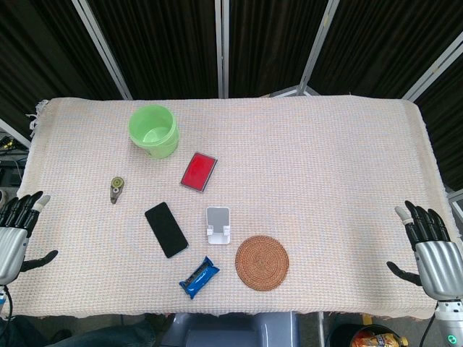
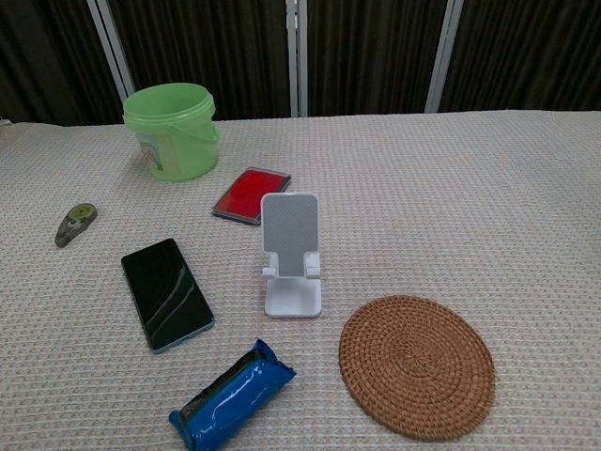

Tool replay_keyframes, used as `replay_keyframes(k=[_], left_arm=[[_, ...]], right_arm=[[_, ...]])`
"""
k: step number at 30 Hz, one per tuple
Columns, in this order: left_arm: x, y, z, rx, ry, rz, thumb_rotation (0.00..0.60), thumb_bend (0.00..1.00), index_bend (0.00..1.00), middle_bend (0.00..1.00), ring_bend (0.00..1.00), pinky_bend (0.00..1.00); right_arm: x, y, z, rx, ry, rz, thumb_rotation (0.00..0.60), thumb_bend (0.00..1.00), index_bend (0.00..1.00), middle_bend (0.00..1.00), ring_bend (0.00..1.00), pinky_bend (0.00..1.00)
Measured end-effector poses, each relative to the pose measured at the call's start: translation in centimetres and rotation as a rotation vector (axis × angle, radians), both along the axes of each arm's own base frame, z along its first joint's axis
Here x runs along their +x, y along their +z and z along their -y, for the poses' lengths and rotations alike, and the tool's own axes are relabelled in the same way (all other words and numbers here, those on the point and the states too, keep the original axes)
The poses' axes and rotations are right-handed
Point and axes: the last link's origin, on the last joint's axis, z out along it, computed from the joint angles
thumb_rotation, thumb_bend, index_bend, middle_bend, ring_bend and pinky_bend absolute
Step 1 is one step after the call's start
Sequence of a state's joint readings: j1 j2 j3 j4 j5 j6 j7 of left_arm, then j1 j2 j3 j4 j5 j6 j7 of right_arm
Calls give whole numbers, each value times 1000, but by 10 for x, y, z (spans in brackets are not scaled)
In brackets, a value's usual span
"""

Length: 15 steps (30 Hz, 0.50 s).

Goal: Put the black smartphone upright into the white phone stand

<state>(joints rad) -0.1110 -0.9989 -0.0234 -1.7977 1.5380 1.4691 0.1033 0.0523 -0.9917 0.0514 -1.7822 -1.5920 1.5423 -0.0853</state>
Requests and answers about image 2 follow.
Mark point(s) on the white screen frame post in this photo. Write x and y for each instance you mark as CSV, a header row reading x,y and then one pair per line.
x,y
297,56
443,51
112,47

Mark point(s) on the green plastic bucket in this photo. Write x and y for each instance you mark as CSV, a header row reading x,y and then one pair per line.
x,y
174,141

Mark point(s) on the red ink pad case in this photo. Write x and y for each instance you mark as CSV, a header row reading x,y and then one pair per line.
x,y
251,193

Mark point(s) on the blue snack packet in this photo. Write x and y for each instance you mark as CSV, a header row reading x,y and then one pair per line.
x,y
232,401

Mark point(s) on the dark brown curtain screen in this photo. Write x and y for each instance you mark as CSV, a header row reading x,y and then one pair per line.
x,y
375,47

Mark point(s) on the white phone stand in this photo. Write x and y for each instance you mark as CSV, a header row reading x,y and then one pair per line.
x,y
291,253

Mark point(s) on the green correction tape dispenser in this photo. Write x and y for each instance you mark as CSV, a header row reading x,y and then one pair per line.
x,y
75,224

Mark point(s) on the round woven rattan coaster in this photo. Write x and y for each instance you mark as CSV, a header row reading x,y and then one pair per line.
x,y
417,367

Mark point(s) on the black smartphone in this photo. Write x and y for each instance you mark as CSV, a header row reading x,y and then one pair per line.
x,y
165,293

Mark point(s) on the beige woven tablecloth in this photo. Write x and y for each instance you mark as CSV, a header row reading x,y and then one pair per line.
x,y
422,211

